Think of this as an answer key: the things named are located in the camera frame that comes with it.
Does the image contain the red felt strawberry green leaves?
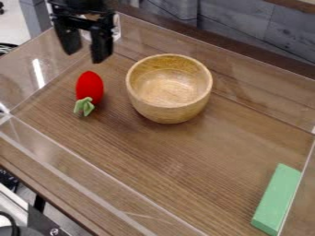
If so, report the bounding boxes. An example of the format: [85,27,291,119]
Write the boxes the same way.
[74,71,105,116]

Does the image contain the green rectangular foam block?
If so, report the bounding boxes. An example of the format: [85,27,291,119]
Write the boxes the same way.
[251,163,302,236]

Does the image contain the black cable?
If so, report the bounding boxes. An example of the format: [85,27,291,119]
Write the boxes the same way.
[0,210,22,236]

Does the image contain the light wooden bowl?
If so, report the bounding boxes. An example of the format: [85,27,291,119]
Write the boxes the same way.
[126,53,213,124]

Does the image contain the black metal bracket with bolt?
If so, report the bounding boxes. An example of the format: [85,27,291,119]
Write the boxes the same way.
[27,206,71,236]

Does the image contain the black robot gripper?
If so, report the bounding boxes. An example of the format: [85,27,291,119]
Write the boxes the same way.
[48,0,117,64]

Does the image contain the clear acrylic enclosure wall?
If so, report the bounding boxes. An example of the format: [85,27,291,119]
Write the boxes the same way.
[0,14,315,236]

